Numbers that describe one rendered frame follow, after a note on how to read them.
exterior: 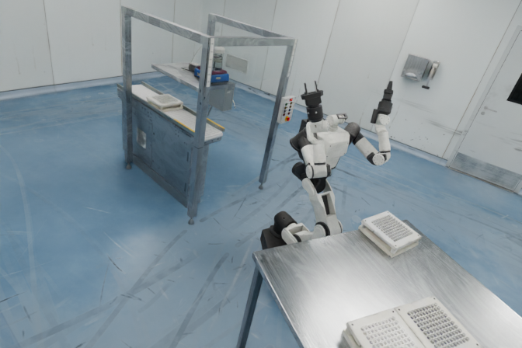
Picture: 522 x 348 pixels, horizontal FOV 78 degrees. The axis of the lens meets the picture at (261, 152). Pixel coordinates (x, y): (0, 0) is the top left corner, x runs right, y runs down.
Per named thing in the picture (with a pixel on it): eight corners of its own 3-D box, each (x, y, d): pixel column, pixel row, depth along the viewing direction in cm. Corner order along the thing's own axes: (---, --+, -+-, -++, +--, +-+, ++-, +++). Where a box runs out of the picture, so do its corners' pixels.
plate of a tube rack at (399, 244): (421, 238, 183) (422, 236, 182) (394, 251, 169) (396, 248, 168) (386, 213, 200) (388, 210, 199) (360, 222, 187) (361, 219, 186)
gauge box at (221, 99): (231, 109, 271) (234, 87, 261) (222, 111, 263) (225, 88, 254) (214, 100, 282) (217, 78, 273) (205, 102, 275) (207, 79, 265)
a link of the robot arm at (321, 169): (313, 144, 179) (315, 179, 179) (330, 144, 181) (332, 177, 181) (306, 145, 189) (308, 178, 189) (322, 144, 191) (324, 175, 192)
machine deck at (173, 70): (234, 88, 262) (235, 83, 260) (197, 93, 235) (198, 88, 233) (188, 66, 294) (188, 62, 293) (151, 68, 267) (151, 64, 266)
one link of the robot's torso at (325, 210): (315, 243, 228) (297, 180, 236) (333, 237, 237) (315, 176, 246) (329, 242, 215) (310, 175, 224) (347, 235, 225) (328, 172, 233)
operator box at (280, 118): (290, 120, 328) (296, 96, 316) (280, 123, 316) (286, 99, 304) (286, 119, 331) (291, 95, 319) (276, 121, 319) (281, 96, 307)
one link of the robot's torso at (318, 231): (283, 238, 258) (318, 220, 221) (303, 231, 269) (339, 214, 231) (290, 256, 253) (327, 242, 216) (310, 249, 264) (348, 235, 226)
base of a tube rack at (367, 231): (417, 245, 185) (419, 242, 184) (391, 258, 172) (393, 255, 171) (384, 219, 202) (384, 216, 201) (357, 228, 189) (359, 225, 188)
